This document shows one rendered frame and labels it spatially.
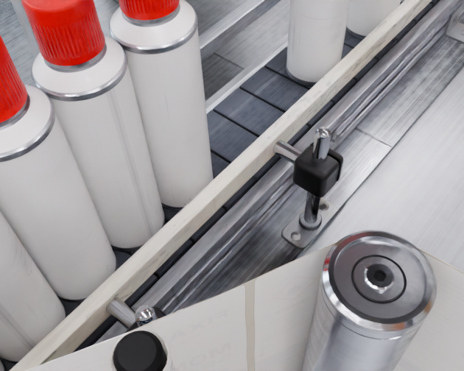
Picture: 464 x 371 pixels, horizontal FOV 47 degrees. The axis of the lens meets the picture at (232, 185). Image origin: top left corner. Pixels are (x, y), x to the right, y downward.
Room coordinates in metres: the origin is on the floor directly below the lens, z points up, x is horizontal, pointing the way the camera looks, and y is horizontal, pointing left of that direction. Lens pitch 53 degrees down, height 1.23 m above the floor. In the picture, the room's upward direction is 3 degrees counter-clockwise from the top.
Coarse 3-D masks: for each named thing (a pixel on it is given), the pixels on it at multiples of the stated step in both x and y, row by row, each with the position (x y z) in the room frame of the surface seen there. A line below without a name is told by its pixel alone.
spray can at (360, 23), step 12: (360, 0) 0.45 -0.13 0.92; (372, 0) 0.44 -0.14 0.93; (384, 0) 0.44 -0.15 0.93; (396, 0) 0.45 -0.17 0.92; (348, 12) 0.46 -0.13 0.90; (360, 12) 0.45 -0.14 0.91; (372, 12) 0.44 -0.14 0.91; (384, 12) 0.44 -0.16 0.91; (348, 24) 0.46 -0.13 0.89; (360, 24) 0.45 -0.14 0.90; (372, 24) 0.44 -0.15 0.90; (360, 36) 0.44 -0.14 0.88
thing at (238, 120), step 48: (432, 0) 0.50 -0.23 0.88; (384, 48) 0.43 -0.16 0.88; (240, 96) 0.37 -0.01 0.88; (288, 96) 0.37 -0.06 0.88; (336, 96) 0.36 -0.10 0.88; (240, 144) 0.31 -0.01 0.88; (240, 192) 0.26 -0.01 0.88; (192, 240) 0.22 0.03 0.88; (144, 288) 0.18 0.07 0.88; (96, 336) 0.14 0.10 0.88
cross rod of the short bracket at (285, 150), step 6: (276, 144) 0.28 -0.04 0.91; (282, 144) 0.28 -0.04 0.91; (288, 144) 0.28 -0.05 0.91; (276, 150) 0.28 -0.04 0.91; (282, 150) 0.28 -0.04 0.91; (288, 150) 0.27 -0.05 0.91; (294, 150) 0.27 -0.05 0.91; (282, 156) 0.27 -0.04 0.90; (288, 156) 0.27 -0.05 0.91; (294, 156) 0.27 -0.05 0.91; (294, 162) 0.27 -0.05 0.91
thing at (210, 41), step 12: (252, 0) 0.40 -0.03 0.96; (264, 0) 0.40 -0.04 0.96; (276, 0) 0.41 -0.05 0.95; (240, 12) 0.38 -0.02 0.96; (252, 12) 0.39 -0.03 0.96; (264, 12) 0.40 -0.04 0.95; (216, 24) 0.37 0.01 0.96; (228, 24) 0.37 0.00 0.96; (240, 24) 0.38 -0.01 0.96; (204, 36) 0.36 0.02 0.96; (216, 36) 0.35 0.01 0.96; (228, 36) 0.36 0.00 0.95; (204, 48) 0.34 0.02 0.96; (216, 48) 0.35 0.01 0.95
